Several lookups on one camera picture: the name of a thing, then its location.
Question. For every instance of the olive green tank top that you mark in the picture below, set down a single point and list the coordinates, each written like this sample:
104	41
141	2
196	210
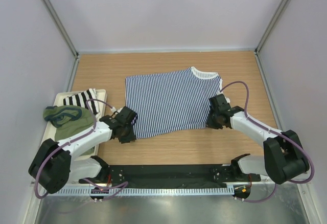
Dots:
68	120

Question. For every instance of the white slotted cable duct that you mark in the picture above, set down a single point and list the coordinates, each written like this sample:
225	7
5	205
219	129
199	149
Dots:
91	191

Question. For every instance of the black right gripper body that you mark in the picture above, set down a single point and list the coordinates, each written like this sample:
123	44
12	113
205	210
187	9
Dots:
213	121

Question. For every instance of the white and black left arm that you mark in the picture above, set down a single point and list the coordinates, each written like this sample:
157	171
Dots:
56	163

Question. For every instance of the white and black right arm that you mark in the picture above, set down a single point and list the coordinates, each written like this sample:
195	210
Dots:
283	158

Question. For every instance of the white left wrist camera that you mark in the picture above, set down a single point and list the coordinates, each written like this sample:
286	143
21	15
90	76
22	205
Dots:
114	110

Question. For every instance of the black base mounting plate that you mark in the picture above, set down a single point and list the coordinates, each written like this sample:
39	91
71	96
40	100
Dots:
175	176

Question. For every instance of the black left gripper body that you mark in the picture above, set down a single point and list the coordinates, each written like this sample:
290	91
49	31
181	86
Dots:
128	134

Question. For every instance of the black white striped tank top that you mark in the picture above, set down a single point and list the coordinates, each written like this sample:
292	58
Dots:
85	99

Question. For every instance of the blue white striped tank top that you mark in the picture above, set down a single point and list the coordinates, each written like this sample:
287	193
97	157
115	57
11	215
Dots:
172	101

